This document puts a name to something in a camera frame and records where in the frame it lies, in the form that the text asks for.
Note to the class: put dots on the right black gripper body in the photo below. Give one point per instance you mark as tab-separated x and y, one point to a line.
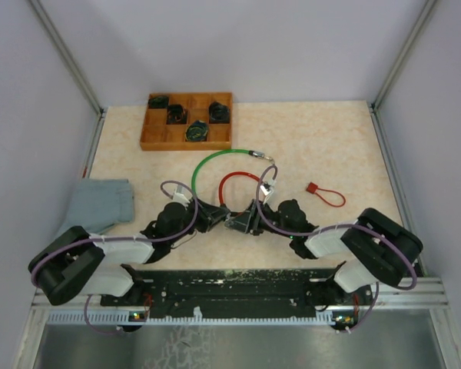
258	222

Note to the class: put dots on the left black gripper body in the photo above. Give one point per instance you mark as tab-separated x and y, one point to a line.
200	222

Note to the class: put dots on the red cable lock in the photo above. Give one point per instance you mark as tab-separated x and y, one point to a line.
223	181

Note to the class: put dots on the thin red wire padlock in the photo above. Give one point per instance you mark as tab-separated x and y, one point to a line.
330	197

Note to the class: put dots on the green cable lock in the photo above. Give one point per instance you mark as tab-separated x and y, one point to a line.
231	151

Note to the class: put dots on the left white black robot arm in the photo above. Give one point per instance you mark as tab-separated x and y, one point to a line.
80	263

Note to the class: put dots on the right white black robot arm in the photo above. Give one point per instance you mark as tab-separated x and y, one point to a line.
382	250

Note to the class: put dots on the blue yellow rolled tie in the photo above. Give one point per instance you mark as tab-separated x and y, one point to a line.
197	131

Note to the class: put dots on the black dotted rolled tie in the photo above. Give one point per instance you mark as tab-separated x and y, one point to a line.
219	113

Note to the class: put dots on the wooden compartment tray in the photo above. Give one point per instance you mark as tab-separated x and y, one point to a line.
157	135

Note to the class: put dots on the black orange rolled tie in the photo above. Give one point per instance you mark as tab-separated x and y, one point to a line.
176	114

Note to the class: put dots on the folded blue jeans cloth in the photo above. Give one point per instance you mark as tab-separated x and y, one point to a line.
99	204

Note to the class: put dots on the dark green rolled tie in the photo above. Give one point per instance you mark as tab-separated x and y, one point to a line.
158	101

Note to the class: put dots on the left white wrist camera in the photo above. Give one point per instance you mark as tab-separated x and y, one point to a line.
179	196

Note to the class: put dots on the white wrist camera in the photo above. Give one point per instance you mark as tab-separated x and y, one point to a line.
267	189
179	196

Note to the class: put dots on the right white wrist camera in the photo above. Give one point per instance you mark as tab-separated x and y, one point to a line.
267	189

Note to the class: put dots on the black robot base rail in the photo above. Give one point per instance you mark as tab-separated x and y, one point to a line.
227	297

